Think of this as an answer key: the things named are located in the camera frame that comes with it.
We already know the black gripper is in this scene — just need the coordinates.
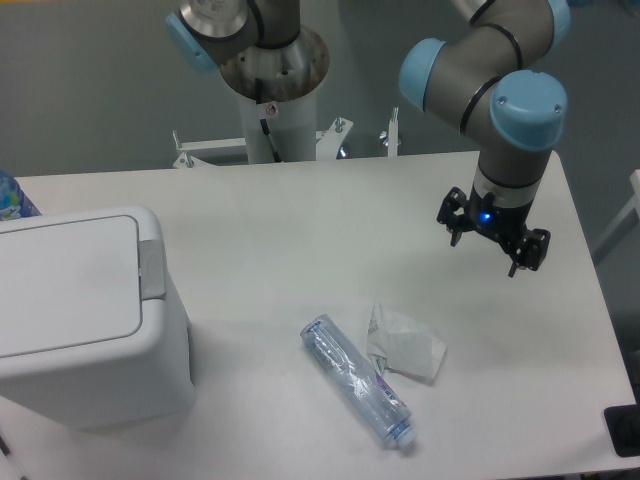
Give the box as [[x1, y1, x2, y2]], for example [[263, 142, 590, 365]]
[[436, 186, 551, 278]]

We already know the white push-lid trash can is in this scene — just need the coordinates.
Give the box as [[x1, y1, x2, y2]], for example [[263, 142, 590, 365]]
[[1, 206, 196, 429]]

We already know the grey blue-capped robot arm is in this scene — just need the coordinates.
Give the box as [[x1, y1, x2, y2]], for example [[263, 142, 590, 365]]
[[165, 1, 571, 271]]

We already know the white furniture leg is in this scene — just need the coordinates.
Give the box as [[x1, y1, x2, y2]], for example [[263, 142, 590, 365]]
[[591, 169, 639, 265]]

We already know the crumpled white paper wrapper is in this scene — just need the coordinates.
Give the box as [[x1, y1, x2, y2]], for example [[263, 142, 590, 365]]
[[366, 303, 447, 384]]

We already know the clear empty plastic bottle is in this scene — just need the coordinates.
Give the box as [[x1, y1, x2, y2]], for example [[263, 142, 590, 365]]
[[300, 314, 416, 450]]

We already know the black device at table edge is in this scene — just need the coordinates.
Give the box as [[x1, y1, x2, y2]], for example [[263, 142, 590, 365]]
[[604, 404, 639, 458]]

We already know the blue labelled bottle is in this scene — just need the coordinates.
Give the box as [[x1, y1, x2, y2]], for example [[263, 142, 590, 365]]
[[1, 171, 41, 221]]

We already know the white pedestal base frame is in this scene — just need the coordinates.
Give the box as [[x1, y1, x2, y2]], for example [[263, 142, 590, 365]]
[[171, 106, 404, 170]]

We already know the black cable on pedestal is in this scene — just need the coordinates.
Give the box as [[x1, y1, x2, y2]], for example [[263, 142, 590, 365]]
[[254, 77, 282, 164]]

